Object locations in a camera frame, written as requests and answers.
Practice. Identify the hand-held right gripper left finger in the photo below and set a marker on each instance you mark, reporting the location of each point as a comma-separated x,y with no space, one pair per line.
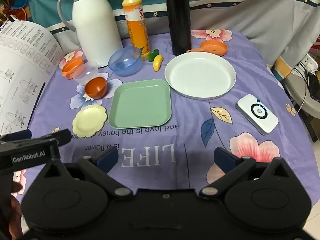
108,157

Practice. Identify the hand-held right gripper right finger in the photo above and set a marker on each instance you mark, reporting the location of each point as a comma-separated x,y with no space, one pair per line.
224,158

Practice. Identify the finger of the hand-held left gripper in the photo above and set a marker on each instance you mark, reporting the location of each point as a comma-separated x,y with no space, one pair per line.
17,135
58,135

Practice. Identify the yellow flower-shaped plate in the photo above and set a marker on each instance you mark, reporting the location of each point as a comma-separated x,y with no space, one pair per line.
88,121

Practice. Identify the light green bowl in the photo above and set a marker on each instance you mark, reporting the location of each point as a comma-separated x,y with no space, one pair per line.
140,105

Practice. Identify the white round plate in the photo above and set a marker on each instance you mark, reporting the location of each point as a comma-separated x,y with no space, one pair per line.
200,77

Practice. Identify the blue transparent bowl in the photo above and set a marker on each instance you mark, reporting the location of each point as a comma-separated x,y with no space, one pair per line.
125,63

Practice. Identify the person's left hand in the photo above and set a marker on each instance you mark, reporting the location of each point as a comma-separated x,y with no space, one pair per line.
15,187

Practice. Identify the purple floral cloth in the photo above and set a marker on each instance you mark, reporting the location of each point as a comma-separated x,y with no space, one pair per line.
200,135

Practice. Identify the white power bank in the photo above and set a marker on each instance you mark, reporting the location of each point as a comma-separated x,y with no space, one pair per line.
245,108

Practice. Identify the brown orange bowl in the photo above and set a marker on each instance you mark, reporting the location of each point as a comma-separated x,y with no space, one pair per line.
96,88

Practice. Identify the clear plastic bowl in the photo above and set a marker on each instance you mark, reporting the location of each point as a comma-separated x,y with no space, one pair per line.
83,74

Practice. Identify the printed instruction sheet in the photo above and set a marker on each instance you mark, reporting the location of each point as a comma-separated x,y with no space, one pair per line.
20,67

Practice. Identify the grey round side table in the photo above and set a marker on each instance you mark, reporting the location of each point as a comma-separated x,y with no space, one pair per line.
300,95

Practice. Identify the yellow toy pepper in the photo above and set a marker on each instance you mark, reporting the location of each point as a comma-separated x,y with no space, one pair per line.
158,63

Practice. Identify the tan box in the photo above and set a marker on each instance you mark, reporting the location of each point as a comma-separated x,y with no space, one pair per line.
283,68

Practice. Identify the orange toy pan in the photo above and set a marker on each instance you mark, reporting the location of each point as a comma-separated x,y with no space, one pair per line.
214,47

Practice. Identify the green toy pepper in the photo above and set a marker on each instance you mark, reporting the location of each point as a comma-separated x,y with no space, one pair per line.
153,55

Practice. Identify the white thermos jug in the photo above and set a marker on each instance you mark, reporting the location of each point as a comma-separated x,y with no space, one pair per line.
95,30

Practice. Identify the white power strip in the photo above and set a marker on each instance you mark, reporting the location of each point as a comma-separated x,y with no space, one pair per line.
308,63

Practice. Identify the yellow orange plastic bottle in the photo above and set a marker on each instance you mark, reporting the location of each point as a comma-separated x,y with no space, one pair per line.
136,25

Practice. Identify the teal grey star-trimmed sheet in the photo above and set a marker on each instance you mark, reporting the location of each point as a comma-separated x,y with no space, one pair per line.
262,17

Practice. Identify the black thermos flask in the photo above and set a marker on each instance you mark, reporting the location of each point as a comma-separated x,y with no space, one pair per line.
178,17

